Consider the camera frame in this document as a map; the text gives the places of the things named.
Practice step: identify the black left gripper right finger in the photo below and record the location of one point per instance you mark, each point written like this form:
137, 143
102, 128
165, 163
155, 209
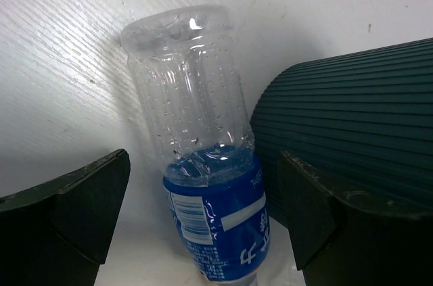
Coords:
344, 235

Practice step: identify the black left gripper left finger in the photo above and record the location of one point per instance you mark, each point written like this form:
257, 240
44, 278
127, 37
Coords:
59, 232

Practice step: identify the blue label bottle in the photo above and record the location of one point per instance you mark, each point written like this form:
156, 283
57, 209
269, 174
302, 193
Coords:
191, 95

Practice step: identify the dark teal plastic bin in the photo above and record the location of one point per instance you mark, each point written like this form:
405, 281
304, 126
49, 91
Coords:
363, 117

